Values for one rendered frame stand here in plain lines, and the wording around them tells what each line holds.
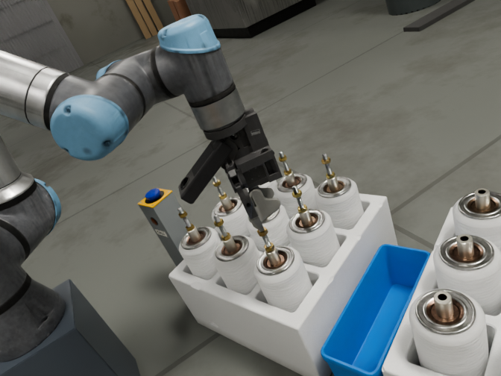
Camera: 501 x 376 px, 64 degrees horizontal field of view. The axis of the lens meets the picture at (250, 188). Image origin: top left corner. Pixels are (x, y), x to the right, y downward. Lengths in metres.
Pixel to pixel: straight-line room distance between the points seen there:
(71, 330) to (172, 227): 0.37
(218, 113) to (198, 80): 0.05
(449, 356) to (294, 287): 0.28
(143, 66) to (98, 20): 8.16
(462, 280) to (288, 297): 0.30
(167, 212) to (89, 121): 0.60
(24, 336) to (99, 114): 0.50
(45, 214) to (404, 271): 0.77
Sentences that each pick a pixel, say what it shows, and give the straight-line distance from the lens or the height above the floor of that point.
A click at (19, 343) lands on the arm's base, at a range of 0.87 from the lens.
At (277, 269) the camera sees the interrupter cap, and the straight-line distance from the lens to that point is 0.75.
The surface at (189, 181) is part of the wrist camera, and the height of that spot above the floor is 0.48.
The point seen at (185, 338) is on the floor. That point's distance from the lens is 1.11.
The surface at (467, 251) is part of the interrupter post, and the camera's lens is 0.70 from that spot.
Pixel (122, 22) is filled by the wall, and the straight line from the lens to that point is 8.82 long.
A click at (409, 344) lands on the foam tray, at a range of 0.70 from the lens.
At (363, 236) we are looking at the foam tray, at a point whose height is 0.17.
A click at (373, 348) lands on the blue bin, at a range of 0.91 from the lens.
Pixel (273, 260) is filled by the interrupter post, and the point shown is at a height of 0.26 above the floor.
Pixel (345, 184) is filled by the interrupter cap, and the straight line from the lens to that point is 0.91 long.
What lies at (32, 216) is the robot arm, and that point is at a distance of 0.89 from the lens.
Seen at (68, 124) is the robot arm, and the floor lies 0.66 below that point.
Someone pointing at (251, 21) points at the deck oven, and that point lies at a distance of 4.24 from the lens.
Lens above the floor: 0.75
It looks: 29 degrees down
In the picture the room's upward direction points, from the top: 23 degrees counter-clockwise
